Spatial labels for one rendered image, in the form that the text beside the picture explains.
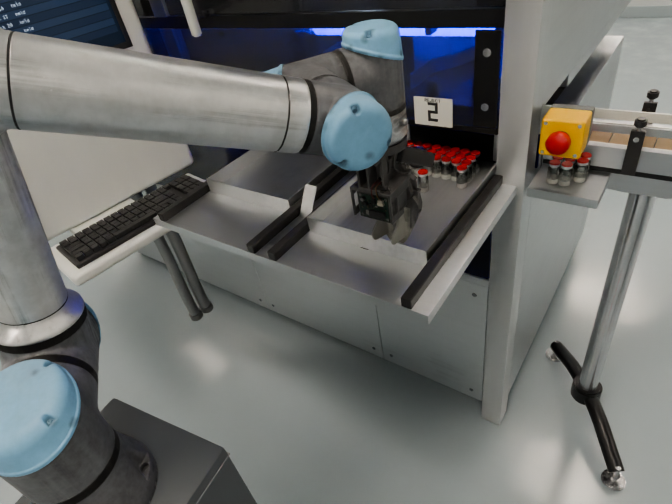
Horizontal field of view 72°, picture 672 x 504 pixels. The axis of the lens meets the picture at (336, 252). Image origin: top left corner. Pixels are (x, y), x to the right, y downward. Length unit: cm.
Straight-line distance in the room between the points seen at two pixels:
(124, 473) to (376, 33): 65
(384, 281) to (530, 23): 48
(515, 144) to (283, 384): 122
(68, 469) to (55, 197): 87
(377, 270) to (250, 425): 106
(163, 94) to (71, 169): 98
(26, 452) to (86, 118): 37
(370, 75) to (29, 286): 49
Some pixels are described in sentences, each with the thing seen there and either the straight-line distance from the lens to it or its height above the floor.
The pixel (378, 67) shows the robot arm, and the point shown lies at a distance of 63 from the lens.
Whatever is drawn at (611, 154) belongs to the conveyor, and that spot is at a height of 92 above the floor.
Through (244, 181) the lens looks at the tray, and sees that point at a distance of 118.
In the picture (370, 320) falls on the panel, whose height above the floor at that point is 27.
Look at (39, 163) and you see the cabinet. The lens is 138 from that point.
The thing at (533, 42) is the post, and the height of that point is 116.
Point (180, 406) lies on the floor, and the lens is 191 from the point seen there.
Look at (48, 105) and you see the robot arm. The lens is 44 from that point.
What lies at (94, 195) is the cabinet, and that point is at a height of 86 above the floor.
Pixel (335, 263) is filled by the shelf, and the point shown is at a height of 88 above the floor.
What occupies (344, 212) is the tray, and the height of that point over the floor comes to 88.
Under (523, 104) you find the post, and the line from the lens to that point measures 94.
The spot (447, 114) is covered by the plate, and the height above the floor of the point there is 102.
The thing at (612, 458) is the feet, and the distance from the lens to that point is 158.
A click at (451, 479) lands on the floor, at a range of 156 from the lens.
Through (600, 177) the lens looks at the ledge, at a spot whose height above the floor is 88.
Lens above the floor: 141
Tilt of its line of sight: 38 degrees down
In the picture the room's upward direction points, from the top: 12 degrees counter-clockwise
